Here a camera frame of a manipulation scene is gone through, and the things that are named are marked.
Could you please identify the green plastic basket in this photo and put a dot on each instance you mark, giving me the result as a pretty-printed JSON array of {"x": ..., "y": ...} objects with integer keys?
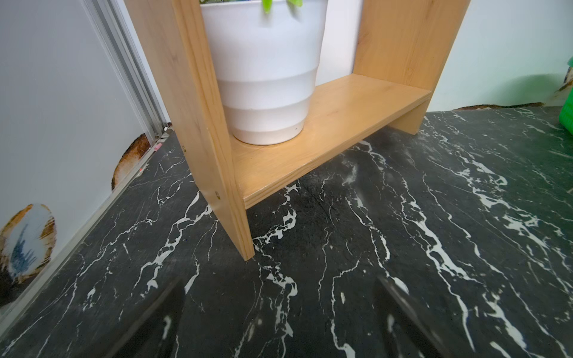
[{"x": 565, "y": 116}]

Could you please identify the white plant pot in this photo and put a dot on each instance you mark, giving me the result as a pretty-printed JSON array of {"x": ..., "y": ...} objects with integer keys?
[{"x": 266, "y": 63}]

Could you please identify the wooden shelf stand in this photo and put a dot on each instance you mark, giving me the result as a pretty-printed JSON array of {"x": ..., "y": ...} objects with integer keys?
[{"x": 402, "y": 48}]

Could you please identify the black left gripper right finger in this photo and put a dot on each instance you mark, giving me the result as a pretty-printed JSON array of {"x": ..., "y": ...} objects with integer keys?
[{"x": 393, "y": 309}]

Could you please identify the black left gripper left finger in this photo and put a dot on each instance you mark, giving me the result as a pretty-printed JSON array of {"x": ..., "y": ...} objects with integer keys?
[{"x": 153, "y": 332}]

